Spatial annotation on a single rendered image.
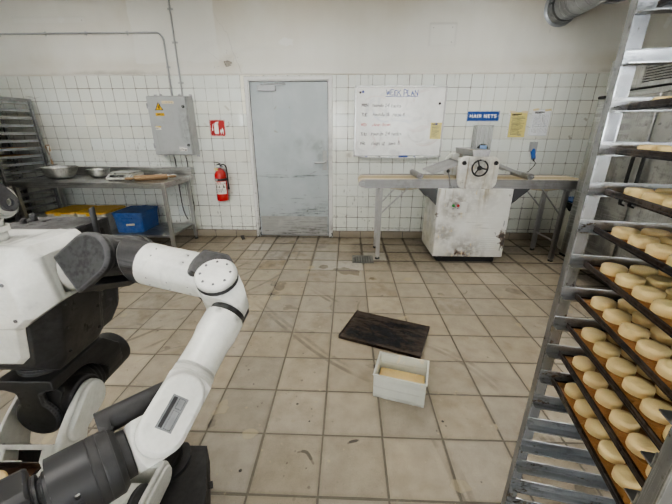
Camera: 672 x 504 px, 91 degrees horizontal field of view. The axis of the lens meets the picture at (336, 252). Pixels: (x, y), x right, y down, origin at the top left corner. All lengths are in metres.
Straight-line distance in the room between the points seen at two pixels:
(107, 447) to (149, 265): 0.33
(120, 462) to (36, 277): 0.44
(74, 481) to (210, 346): 0.22
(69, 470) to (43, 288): 0.42
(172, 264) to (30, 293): 0.28
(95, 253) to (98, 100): 4.83
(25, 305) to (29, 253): 0.10
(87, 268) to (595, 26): 5.35
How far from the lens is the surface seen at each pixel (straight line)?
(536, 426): 1.31
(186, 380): 0.56
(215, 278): 0.64
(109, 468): 0.56
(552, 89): 5.19
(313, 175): 4.63
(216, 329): 0.62
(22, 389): 1.08
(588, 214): 1.01
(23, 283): 0.88
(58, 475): 0.57
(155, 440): 0.55
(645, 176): 3.66
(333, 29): 4.68
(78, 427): 1.09
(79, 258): 0.83
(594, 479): 1.51
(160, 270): 0.74
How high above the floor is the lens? 1.45
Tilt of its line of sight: 20 degrees down
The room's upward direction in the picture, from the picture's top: straight up
